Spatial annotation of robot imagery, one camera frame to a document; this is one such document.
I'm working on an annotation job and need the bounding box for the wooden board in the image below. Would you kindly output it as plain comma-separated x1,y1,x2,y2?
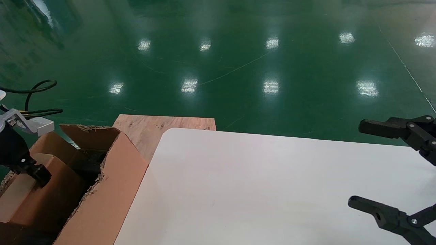
112,114,217,163

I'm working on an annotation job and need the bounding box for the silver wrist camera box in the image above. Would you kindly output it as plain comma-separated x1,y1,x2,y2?
26,117,55,136

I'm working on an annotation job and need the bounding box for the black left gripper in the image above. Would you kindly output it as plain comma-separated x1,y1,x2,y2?
0,122,52,187

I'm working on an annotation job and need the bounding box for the large open cardboard box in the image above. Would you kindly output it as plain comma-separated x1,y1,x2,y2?
0,124,149,245

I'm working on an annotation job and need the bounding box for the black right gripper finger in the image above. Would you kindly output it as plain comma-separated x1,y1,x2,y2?
348,196,436,245
358,116,436,166

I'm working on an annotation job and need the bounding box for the short black looped cable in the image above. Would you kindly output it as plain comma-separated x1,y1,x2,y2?
22,108,63,118

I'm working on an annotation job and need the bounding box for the small cardboard box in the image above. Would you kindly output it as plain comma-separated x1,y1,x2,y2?
0,153,86,226

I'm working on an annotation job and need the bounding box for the silver camera mount bracket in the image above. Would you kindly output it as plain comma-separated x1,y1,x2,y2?
0,108,28,131

